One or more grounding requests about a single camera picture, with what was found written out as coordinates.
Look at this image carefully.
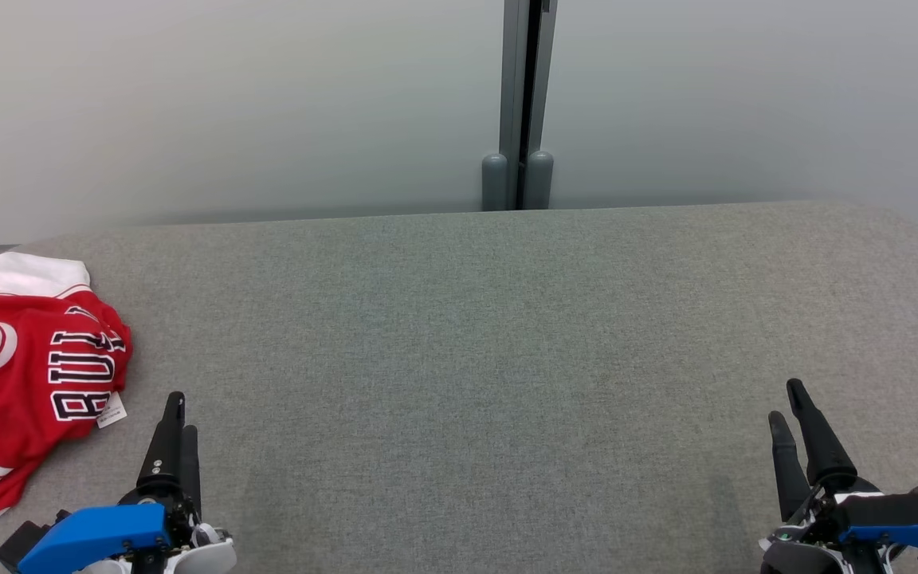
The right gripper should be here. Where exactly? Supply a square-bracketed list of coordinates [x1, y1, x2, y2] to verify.
[759, 378, 880, 574]

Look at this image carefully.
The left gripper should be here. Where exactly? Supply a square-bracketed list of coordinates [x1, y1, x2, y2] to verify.
[118, 391, 238, 574]

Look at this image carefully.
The red Bulls basketball jersey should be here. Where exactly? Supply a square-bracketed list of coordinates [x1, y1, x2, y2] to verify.
[0, 252, 134, 483]

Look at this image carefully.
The grey fabric upholstered bench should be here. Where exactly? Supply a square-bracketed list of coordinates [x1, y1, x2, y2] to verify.
[0, 201, 918, 574]

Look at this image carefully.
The grey cylindrical post foot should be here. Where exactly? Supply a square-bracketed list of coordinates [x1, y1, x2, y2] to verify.
[481, 153, 510, 212]
[524, 150, 555, 210]

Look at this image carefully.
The grey partition post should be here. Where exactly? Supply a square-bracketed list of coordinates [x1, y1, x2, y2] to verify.
[499, 0, 559, 210]

